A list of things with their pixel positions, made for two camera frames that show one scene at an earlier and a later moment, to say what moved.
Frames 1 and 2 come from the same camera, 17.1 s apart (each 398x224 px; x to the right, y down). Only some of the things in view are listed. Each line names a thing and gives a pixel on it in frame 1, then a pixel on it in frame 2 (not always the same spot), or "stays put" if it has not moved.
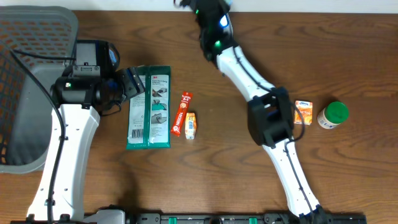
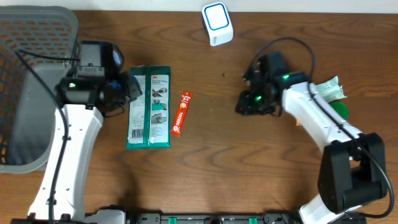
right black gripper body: [222, 10] → [257, 102]
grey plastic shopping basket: [25, 113] stays put
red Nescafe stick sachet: [185, 99] stays put
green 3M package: [148, 126] stays put
